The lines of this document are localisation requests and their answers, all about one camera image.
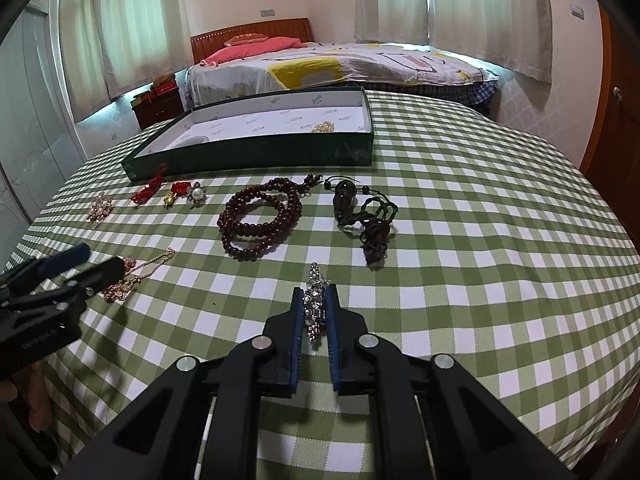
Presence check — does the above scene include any light brown bead bracelet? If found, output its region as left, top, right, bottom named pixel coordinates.
left=97, top=247, right=176, bottom=303

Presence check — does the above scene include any brown wooden bead necklace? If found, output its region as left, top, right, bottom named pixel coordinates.
left=218, top=172, right=321, bottom=261

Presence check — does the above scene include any dark cord bead necklace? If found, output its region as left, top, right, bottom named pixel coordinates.
left=324, top=175, right=400, bottom=266

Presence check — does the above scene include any white curtain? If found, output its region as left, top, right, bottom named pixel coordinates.
left=354, top=0, right=431, bottom=46
left=425, top=0, right=553, bottom=86
left=97, top=0, right=193, bottom=98
left=57, top=0, right=108, bottom=123

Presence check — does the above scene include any dark wooden nightstand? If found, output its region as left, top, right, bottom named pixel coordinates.
left=131, top=89, right=183, bottom=130

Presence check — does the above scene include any red knot cord charm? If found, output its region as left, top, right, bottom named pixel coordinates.
left=131, top=163, right=168, bottom=206

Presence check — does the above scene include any red knot gold charm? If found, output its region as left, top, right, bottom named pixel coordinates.
left=162, top=181, right=190, bottom=208

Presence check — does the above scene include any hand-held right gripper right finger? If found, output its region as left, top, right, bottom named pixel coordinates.
left=325, top=289, right=578, bottom=480

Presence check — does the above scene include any white shallow tray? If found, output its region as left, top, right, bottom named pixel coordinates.
left=121, top=86, right=375, bottom=183

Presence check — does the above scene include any blue plaid mattress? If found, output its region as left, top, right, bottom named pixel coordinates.
left=345, top=80, right=501, bottom=116

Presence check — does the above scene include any green checked tablecloth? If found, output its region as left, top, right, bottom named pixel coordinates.
left=0, top=87, right=640, bottom=480

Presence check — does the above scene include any silver rhinestone brooch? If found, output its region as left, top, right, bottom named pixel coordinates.
left=300, top=261, right=332, bottom=343

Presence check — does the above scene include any white sliding door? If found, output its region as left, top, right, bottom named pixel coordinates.
left=0, top=0, right=86, bottom=241

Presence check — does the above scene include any wooden bed headboard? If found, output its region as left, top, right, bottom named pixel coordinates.
left=190, top=17, right=315, bottom=66

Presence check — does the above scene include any brown wooden door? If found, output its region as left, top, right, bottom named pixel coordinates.
left=580, top=5, right=640, bottom=221

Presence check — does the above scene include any pink pillow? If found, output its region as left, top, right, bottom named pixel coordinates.
left=200, top=35, right=307, bottom=67

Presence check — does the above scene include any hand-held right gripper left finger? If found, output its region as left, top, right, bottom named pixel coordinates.
left=54, top=287, right=307, bottom=480

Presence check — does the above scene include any person's left hand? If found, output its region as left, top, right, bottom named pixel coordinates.
left=0, top=362, right=51, bottom=432

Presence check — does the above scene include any printed white bedsheet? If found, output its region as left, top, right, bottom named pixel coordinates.
left=186, top=41, right=501, bottom=108

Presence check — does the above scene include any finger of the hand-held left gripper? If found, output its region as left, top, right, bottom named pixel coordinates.
left=2, top=244, right=91, bottom=286
left=0, top=256, right=126, bottom=321

